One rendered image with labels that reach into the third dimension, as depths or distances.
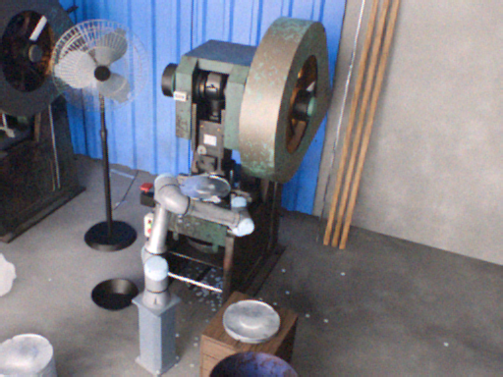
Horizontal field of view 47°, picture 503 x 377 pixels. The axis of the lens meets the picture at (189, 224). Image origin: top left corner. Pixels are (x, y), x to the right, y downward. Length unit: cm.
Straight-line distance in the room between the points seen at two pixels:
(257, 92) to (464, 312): 210
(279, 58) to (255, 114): 27
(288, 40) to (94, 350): 197
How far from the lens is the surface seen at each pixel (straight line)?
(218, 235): 329
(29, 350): 303
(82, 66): 361
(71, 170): 478
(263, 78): 269
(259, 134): 271
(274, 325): 302
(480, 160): 425
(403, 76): 411
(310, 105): 299
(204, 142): 324
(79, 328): 356
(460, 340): 384
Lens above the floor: 242
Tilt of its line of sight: 33 degrees down
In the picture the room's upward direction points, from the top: 1 degrees clockwise
